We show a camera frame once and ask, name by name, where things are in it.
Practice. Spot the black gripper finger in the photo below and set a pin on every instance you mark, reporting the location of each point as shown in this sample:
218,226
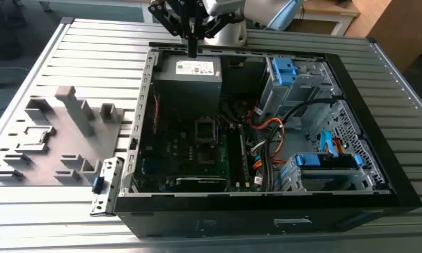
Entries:
214,26
168,21

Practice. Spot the CPU with silver top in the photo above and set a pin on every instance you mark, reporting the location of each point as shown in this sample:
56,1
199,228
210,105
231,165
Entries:
35,135

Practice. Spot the CPU socket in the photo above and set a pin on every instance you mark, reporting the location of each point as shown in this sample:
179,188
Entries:
206,157

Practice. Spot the white framed teal desk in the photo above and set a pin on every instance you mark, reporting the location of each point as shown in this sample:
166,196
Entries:
147,14

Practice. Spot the pale blue teach pendant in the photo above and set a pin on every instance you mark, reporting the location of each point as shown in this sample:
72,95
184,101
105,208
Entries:
283,15

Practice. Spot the blue drive bay latch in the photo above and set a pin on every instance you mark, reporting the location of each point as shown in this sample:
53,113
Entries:
285,66

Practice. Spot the grey power supply unit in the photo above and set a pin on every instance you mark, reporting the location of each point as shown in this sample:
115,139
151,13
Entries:
186,89

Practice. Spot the black cooling fan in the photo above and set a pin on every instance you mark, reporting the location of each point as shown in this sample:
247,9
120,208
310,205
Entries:
240,108

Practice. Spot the tall silver drive cage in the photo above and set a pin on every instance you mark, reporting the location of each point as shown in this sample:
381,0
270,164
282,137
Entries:
309,79

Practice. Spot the black RAM slot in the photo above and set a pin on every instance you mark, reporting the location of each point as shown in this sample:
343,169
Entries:
232,158
244,158
236,158
240,158

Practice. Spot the green motherboard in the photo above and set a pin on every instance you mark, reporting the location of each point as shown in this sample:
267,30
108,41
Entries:
175,160

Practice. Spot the wooden cabinet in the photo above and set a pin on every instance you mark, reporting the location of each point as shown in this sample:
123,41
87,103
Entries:
401,31

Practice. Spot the grey parts rack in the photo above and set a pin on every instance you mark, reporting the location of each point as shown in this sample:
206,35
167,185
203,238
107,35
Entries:
67,147

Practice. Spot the hard disk in blue carrier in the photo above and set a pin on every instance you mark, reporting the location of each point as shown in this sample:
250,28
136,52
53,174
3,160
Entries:
307,160

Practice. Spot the graphics card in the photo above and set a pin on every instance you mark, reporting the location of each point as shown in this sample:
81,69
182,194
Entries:
200,184

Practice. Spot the low silver disk bay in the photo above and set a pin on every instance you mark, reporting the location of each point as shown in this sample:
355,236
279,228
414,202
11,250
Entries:
291,182

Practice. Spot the black open PC case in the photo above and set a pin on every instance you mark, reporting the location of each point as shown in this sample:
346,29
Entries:
231,218

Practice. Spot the camera on silver bracket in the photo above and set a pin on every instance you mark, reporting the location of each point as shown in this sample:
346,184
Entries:
224,6

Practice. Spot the wooden desk white frame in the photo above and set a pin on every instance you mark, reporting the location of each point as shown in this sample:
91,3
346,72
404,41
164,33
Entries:
330,8

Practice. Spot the metal card bracket blue latch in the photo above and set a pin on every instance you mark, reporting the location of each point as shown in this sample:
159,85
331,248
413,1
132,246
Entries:
108,168

